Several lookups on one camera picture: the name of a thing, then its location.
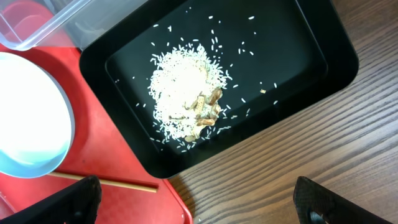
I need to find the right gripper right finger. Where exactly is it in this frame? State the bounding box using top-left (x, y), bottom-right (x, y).
top-left (293, 176), bottom-right (391, 224)

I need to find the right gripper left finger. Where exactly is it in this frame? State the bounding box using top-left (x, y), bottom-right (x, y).
top-left (1, 175), bottom-right (102, 224)

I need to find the wooden chopstick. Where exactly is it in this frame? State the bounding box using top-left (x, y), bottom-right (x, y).
top-left (48, 172), bottom-right (157, 193)

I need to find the large light blue plate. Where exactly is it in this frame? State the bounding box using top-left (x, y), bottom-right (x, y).
top-left (1, 52), bottom-right (75, 179)

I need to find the rice food waste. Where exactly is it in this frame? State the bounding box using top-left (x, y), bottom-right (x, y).
top-left (114, 14), bottom-right (279, 153)

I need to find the red plastic tray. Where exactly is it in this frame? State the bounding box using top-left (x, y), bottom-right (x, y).
top-left (0, 0), bottom-right (194, 224)

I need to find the black tray bin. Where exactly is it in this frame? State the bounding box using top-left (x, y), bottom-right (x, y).
top-left (80, 0), bottom-right (359, 179)

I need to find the clear plastic bin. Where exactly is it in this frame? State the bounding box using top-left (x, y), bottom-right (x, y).
top-left (1, 0), bottom-right (146, 51)

